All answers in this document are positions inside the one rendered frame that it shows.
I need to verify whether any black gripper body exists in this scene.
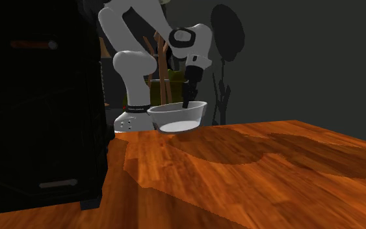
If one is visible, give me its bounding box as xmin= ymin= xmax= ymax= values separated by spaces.
xmin=184 ymin=64 xmax=205 ymax=85

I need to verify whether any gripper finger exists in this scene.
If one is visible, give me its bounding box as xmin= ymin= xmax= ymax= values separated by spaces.
xmin=181 ymin=80 xmax=191 ymax=109
xmin=190 ymin=82 xmax=200 ymax=100

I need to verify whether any green box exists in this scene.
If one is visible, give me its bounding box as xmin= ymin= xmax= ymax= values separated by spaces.
xmin=150 ymin=69 xmax=187 ymax=104

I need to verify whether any large black box appliance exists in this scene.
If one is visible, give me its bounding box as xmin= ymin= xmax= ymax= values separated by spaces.
xmin=0 ymin=0 xmax=116 ymax=217

